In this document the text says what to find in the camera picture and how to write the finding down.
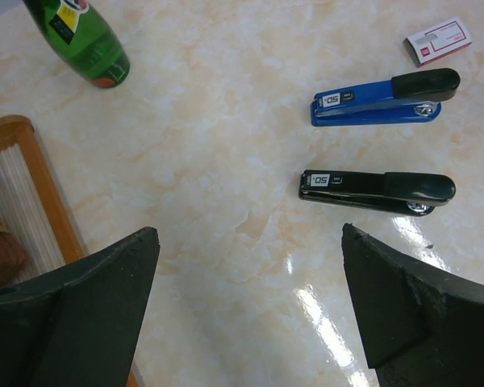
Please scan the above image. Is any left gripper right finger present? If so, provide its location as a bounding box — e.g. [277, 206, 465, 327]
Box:
[342, 223, 484, 386]

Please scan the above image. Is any wooden shelf rack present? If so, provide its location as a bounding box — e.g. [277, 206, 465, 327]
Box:
[0, 115, 85, 289]

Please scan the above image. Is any black stapler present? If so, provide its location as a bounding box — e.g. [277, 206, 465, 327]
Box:
[298, 170, 457, 217]

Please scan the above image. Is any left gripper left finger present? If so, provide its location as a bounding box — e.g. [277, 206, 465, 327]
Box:
[0, 227, 161, 386]

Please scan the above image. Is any red staple box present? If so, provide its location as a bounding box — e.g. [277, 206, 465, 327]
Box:
[404, 17, 473, 68]

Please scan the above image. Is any blue stapler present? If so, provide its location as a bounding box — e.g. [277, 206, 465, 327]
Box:
[311, 68, 461, 127]

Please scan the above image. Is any green glass bottle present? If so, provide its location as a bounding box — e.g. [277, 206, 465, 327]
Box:
[23, 0, 130, 89]

